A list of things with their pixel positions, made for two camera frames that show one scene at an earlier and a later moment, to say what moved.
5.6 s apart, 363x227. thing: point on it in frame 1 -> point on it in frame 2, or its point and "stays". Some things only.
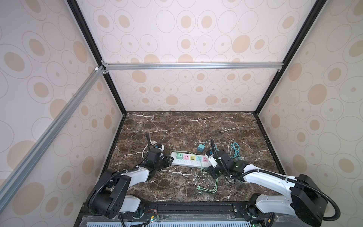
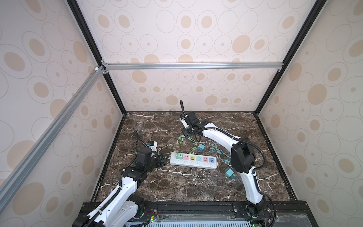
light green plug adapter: [179, 156] stays
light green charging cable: [215, 186] -> [180, 138]
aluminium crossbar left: [10, 183] stays
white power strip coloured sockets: [190, 160] stays
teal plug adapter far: [201, 147] stays
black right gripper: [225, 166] -> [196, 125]
